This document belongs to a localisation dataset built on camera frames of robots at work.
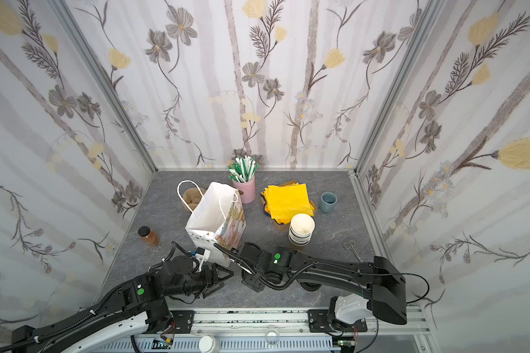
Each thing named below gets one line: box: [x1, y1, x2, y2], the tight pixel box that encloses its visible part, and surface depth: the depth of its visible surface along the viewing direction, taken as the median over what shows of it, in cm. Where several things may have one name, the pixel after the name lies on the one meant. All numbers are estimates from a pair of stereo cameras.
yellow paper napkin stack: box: [259, 182, 316, 225], surface depth 104 cm
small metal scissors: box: [343, 239, 363, 263], surface depth 95 cm
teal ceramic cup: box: [318, 191, 338, 213], surface depth 105 cm
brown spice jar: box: [137, 225, 160, 247], surface depth 89 cm
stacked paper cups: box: [288, 213, 316, 247], surface depth 81 cm
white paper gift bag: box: [176, 180, 247, 268], surface depth 76 cm
